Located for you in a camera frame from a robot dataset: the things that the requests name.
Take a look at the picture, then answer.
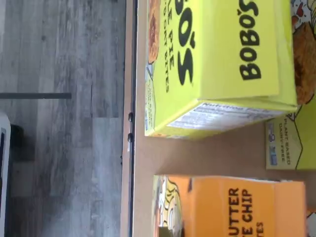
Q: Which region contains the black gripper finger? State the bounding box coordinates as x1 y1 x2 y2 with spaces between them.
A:
158 226 185 237

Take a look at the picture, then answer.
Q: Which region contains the grey rounded robot base cart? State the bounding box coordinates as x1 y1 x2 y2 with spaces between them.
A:
0 111 12 237

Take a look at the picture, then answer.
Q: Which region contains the green Bobo's apple pie box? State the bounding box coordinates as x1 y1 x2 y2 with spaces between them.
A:
144 0 298 140
265 0 316 171

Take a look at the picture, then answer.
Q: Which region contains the black metal shelf rack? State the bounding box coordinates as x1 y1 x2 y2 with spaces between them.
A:
124 0 139 237

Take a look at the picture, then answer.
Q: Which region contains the thin black pole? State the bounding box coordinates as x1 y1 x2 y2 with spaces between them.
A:
0 92 72 100

